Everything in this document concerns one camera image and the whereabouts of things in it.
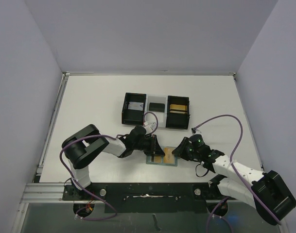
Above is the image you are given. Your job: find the green leather card holder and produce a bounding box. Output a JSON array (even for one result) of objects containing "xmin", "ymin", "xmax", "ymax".
[{"xmin": 146, "ymin": 147, "xmax": 178, "ymax": 166}]

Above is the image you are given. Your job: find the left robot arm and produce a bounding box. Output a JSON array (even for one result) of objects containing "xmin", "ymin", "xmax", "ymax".
[{"xmin": 61, "ymin": 123, "xmax": 165, "ymax": 190}]

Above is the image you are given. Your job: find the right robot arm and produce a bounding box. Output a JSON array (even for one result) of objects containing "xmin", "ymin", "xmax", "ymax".
[{"xmin": 172, "ymin": 134, "xmax": 296, "ymax": 225}]

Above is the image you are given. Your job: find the black card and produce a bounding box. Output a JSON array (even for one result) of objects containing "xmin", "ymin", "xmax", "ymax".
[{"xmin": 149, "ymin": 102, "xmax": 165, "ymax": 113}]

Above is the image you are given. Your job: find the silver blue card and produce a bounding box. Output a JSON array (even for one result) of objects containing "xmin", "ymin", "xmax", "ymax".
[{"xmin": 127, "ymin": 101, "xmax": 144, "ymax": 111}]

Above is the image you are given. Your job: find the gold card in bin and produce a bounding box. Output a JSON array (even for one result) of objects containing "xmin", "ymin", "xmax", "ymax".
[{"xmin": 169, "ymin": 104, "xmax": 188, "ymax": 114}]

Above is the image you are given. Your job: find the black right bin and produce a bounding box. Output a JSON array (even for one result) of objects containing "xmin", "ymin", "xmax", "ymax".
[{"xmin": 166, "ymin": 96, "xmax": 190, "ymax": 130}]

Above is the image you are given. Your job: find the black bin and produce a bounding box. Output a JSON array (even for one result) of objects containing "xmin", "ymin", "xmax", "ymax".
[
  {"xmin": 122, "ymin": 92, "xmax": 147, "ymax": 125},
  {"xmin": 166, "ymin": 96, "xmax": 190, "ymax": 130}
]

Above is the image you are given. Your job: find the black left bin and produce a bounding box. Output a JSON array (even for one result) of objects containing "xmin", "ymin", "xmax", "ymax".
[{"xmin": 122, "ymin": 92, "xmax": 147, "ymax": 125}]

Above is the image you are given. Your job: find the white middle bin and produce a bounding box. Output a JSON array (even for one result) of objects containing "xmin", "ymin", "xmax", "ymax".
[{"xmin": 145, "ymin": 94, "xmax": 168, "ymax": 128}]

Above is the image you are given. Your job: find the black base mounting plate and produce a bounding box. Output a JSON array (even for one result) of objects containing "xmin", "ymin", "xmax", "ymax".
[{"xmin": 62, "ymin": 183, "xmax": 223, "ymax": 213}]

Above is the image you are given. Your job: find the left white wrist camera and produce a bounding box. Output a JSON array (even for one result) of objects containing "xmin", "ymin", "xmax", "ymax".
[{"xmin": 143, "ymin": 122, "xmax": 157, "ymax": 134}]

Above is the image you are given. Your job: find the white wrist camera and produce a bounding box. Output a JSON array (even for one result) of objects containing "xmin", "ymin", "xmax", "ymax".
[
  {"xmin": 191, "ymin": 127, "xmax": 201, "ymax": 135},
  {"xmin": 143, "ymin": 122, "xmax": 157, "ymax": 134}
]

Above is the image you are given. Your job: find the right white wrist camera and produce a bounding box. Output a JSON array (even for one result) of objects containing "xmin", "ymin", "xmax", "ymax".
[{"xmin": 191, "ymin": 127, "xmax": 201, "ymax": 135}]

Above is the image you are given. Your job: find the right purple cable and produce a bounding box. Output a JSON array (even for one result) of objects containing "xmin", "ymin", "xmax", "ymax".
[{"xmin": 191, "ymin": 114, "xmax": 283, "ymax": 226}]

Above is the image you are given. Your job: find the purple cable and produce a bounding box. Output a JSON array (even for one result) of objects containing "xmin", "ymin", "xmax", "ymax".
[
  {"xmin": 191, "ymin": 114, "xmax": 283, "ymax": 226},
  {"xmin": 59, "ymin": 111, "xmax": 159, "ymax": 195}
]

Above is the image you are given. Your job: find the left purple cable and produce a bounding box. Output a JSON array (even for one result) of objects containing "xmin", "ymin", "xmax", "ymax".
[{"xmin": 59, "ymin": 111, "xmax": 159, "ymax": 195}]

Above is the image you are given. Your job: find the aluminium front rail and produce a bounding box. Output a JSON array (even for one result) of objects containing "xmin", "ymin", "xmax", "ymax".
[{"xmin": 20, "ymin": 181, "xmax": 283, "ymax": 203}]

